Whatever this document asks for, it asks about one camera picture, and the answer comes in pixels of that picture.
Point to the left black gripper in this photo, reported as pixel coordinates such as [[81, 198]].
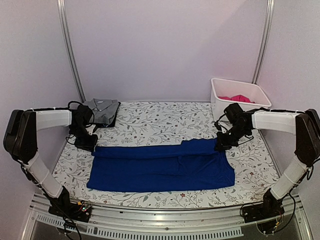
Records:
[[89, 147]]

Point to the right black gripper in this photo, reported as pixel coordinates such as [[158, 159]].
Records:
[[222, 144]]

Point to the blue t-shirt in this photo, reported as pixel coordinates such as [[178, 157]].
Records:
[[192, 165]]

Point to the grey shirt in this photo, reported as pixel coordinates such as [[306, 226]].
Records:
[[104, 112]]

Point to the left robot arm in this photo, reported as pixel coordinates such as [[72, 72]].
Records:
[[21, 142]]

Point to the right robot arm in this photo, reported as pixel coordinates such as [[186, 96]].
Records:
[[287, 140]]

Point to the white plastic laundry bin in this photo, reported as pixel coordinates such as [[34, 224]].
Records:
[[225, 92]]

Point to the pink garment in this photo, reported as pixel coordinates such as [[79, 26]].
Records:
[[237, 98]]

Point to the floral tablecloth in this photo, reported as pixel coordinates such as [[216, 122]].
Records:
[[169, 123]]

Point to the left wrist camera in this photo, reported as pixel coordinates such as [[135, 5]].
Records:
[[83, 115]]

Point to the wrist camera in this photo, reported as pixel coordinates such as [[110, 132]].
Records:
[[83, 115], [232, 112]]

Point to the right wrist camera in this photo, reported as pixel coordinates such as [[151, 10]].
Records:
[[232, 112]]

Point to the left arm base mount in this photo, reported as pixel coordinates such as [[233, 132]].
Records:
[[75, 211]]

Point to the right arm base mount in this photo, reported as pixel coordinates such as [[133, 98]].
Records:
[[262, 212]]

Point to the front aluminium rail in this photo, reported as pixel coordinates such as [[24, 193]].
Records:
[[109, 222]]

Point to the left aluminium frame post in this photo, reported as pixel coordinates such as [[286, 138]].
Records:
[[61, 6]]

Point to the aluminium frame post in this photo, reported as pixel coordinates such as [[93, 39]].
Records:
[[61, 6], [264, 40]]

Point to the right aluminium frame post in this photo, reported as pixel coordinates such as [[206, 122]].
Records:
[[264, 40]]

